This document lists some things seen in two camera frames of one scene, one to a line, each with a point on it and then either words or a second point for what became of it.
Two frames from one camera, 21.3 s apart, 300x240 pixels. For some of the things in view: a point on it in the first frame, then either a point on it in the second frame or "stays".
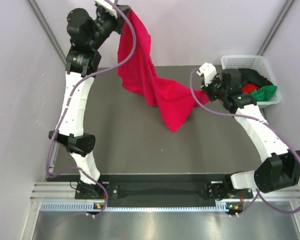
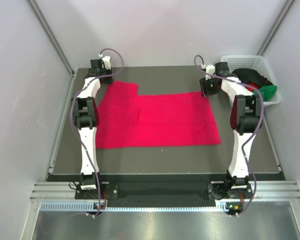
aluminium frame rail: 64,191 stays
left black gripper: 118,22 → 108,81
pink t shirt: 139,74 → 126,119
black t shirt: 250,75 stays
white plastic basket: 258,62 stays
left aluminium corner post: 48,30 stays
